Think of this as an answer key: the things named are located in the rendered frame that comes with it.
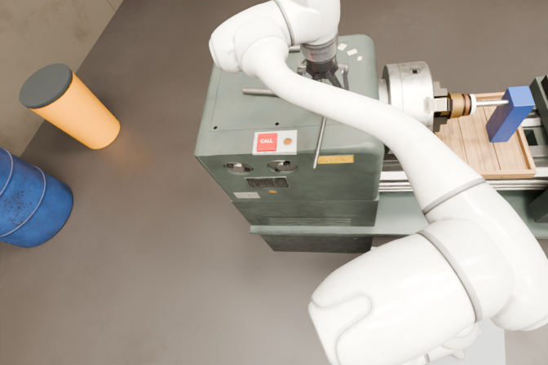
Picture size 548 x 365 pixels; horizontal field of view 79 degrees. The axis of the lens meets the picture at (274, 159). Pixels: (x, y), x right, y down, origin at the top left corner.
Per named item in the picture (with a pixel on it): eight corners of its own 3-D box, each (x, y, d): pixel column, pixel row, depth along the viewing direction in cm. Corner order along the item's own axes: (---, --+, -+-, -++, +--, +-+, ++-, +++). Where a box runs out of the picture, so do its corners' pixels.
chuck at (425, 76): (397, 171, 120) (406, 105, 96) (388, 112, 140) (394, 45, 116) (423, 170, 118) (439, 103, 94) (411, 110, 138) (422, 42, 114)
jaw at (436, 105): (415, 115, 114) (422, 113, 102) (415, 100, 113) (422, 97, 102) (450, 112, 111) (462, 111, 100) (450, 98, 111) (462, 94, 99)
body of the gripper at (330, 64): (302, 63, 80) (307, 88, 88) (338, 59, 78) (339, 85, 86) (303, 41, 84) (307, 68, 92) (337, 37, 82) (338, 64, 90)
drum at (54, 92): (94, 113, 311) (37, 63, 255) (130, 115, 299) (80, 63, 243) (73, 151, 293) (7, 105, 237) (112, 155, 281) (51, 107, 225)
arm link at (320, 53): (338, 43, 73) (339, 63, 78) (338, 15, 77) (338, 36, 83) (297, 48, 75) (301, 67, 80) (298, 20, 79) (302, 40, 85)
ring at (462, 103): (444, 109, 109) (475, 107, 107) (439, 87, 113) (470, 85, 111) (438, 125, 117) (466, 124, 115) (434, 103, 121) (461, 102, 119)
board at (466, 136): (440, 179, 124) (443, 175, 121) (426, 103, 141) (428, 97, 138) (532, 178, 118) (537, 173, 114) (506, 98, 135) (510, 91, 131)
